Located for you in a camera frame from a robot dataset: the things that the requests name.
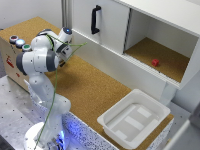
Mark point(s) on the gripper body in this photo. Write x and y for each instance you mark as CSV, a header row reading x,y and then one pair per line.
x,y
64,52

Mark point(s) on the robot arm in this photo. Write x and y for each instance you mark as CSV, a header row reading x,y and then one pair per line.
x,y
36,60

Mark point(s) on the white cabinet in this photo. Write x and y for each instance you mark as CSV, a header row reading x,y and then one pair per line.
x,y
160,13

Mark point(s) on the green button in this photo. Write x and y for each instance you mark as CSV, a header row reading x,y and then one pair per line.
x,y
26,47

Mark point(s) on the blue button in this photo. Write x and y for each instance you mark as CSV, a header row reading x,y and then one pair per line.
x,y
20,42

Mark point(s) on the red button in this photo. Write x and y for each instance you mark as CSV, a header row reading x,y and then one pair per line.
x,y
14,38

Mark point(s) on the white sliding door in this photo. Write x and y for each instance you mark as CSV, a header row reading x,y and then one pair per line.
x,y
111,23

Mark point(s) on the pink block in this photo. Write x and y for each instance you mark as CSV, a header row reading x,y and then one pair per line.
x,y
155,62

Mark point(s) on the white plastic box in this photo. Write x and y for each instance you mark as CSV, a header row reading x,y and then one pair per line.
x,y
133,121

